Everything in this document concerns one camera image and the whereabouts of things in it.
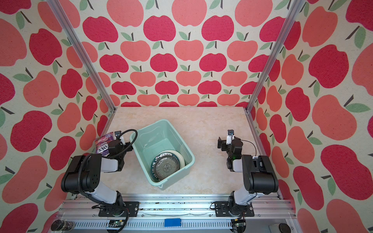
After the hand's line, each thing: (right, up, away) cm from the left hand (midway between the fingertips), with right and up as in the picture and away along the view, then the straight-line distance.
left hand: (127, 140), depth 95 cm
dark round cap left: (-16, -34, -32) cm, 49 cm away
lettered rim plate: (+19, -16, -11) cm, 27 cm away
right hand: (+68, 0, -1) cm, 68 cm away
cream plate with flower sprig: (+35, -10, -5) cm, 36 cm away
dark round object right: (+81, -34, -34) cm, 94 cm away
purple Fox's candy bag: (-18, -3, +1) cm, 18 cm away
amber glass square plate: (+27, -15, -9) cm, 33 cm away
